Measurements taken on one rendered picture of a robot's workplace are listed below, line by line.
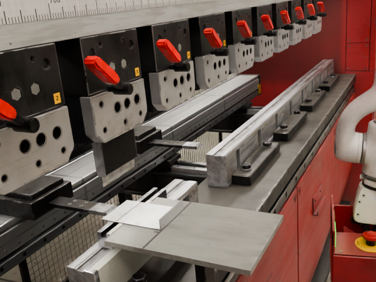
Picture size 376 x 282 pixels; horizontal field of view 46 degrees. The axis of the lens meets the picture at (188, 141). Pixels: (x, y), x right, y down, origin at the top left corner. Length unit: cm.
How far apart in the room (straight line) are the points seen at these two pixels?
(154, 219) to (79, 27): 36
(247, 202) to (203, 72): 35
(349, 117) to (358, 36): 171
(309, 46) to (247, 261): 225
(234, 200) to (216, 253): 47
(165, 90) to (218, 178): 44
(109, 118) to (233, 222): 28
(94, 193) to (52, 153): 55
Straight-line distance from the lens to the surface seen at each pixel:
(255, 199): 117
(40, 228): 104
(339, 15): 280
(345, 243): 118
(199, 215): 83
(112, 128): 73
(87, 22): 69
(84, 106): 70
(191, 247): 74
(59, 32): 65
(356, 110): 111
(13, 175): 59
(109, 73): 66
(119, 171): 83
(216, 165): 122
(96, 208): 90
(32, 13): 62
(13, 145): 58
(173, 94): 89
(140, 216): 85
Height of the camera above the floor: 138
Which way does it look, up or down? 18 degrees down
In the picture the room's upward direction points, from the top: 5 degrees counter-clockwise
